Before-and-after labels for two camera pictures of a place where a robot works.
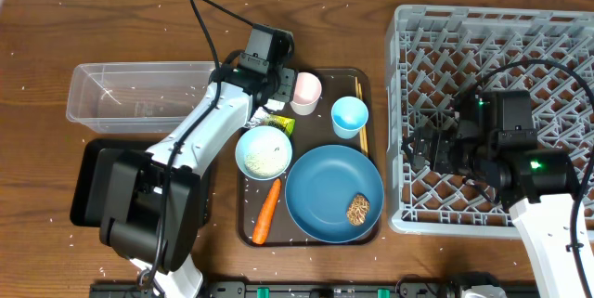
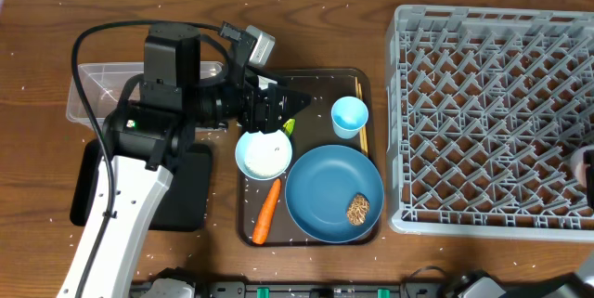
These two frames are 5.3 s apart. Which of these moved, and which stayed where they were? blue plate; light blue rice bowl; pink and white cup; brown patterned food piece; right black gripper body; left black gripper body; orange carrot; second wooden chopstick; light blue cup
Moved: right black gripper body; pink and white cup; left black gripper body
Stayed: brown patterned food piece; orange carrot; light blue rice bowl; second wooden chopstick; light blue cup; blue plate
